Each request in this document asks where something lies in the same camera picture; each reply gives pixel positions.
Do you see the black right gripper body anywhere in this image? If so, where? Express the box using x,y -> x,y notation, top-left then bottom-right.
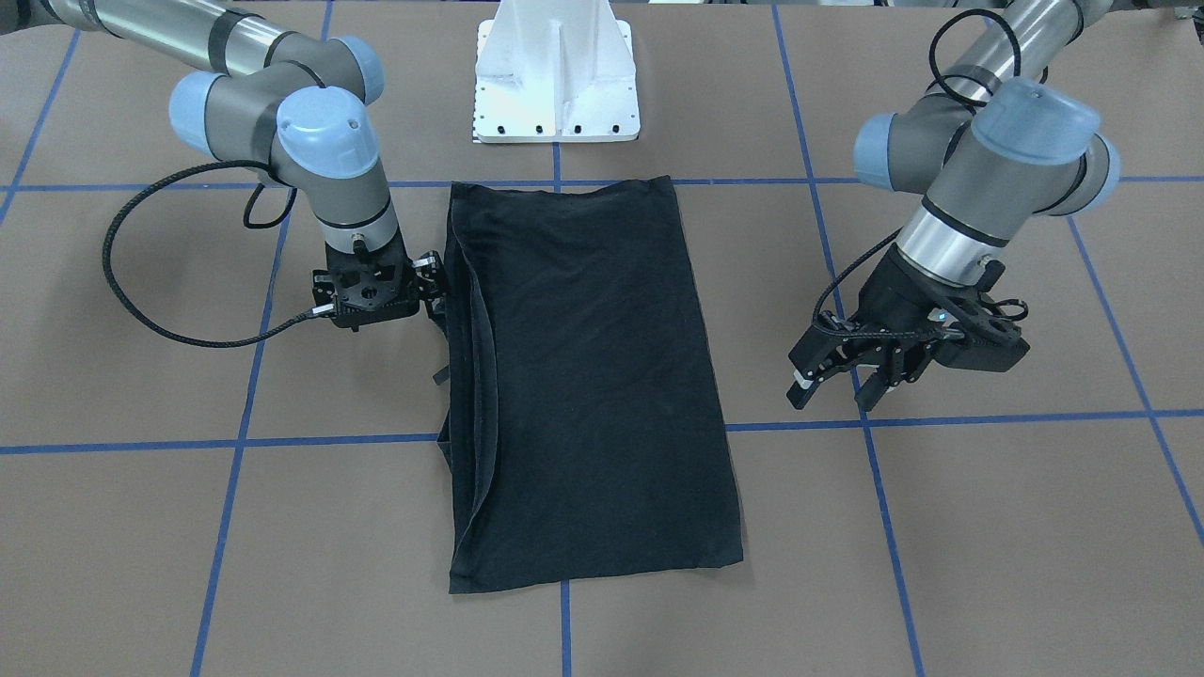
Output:
312,235 -> 420,330

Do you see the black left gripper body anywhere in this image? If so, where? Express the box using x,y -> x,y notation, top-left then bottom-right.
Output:
848,249 -> 1029,373

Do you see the black graphic t-shirt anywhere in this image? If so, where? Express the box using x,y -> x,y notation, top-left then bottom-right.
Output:
439,177 -> 744,594

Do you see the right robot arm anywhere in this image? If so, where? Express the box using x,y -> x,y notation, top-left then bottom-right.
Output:
2,1 -> 445,330

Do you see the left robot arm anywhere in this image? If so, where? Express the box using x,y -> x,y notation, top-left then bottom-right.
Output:
787,1 -> 1121,411

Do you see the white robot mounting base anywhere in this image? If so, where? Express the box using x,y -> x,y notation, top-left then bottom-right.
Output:
472,1 -> 642,143

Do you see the brown table mat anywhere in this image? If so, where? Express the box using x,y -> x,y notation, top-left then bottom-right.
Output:
1,1 -> 1203,676

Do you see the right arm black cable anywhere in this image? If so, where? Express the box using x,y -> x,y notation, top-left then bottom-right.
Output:
102,160 -> 335,349

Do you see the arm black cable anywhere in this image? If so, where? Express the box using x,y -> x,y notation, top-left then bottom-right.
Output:
811,8 -> 1031,330
102,160 -> 335,349

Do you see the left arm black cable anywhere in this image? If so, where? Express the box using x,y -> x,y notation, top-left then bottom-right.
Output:
811,8 -> 1031,330

